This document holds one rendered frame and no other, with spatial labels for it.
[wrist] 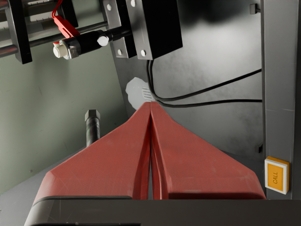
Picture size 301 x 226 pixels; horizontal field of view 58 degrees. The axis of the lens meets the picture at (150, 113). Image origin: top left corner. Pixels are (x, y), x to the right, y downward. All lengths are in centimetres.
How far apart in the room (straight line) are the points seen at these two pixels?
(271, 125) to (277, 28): 13
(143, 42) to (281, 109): 23
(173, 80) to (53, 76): 30
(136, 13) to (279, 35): 21
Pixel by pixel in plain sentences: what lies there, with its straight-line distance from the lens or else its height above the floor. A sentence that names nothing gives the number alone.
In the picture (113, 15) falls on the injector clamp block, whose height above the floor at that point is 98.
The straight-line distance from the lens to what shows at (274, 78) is 38.
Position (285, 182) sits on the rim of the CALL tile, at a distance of 44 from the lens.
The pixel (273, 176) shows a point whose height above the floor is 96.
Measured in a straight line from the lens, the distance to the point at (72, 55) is 39.
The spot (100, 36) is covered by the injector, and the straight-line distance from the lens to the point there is 42.
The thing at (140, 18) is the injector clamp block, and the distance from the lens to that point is 45.
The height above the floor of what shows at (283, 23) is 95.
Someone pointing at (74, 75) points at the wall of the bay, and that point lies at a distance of 74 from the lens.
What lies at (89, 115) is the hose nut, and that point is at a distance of 40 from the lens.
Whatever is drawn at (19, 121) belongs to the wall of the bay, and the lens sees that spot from 71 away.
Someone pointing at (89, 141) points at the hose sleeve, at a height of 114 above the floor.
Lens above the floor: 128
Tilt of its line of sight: 36 degrees down
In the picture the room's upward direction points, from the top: 120 degrees counter-clockwise
